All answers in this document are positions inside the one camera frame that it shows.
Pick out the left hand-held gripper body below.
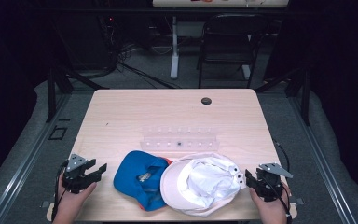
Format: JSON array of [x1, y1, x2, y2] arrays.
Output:
[[62, 153, 103, 194]]

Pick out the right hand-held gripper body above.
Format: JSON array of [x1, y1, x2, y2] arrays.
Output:
[[255, 162, 294, 202]]

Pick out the blue cap with orange strap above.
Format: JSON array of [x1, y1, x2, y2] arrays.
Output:
[[113, 149, 173, 213]]

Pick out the white cap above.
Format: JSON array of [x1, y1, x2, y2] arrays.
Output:
[[159, 151, 247, 217]]

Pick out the person's left hand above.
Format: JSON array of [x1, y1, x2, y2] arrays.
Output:
[[55, 174, 98, 218]]

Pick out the person's right hand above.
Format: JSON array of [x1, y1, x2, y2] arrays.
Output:
[[249, 182, 292, 218]]

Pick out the clear acrylic rack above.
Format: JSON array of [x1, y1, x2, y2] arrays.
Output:
[[139, 125, 220, 153]]

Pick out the black metal stand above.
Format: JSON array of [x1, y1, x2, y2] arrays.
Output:
[[255, 65, 312, 127], [46, 65, 110, 124]]

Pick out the white desk leg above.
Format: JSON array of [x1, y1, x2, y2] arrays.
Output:
[[241, 63, 252, 81], [170, 15, 182, 80]]

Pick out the black folding chair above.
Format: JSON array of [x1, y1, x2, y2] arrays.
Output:
[[197, 13, 269, 90]]

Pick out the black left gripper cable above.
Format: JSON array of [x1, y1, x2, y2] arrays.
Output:
[[50, 159, 71, 222]]

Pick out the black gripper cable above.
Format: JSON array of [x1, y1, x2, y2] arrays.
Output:
[[272, 139, 294, 224], [50, 159, 71, 222]]

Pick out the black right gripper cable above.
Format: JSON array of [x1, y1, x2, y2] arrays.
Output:
[[272, 139, 294, 224]]

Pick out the aluminium floor rail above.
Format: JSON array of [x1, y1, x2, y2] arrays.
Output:
[[0, 92, 73, 224], [286, 92, 358, 224]]

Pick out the black floor cables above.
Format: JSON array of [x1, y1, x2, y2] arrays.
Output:
[[117, 43, 181, 91]]

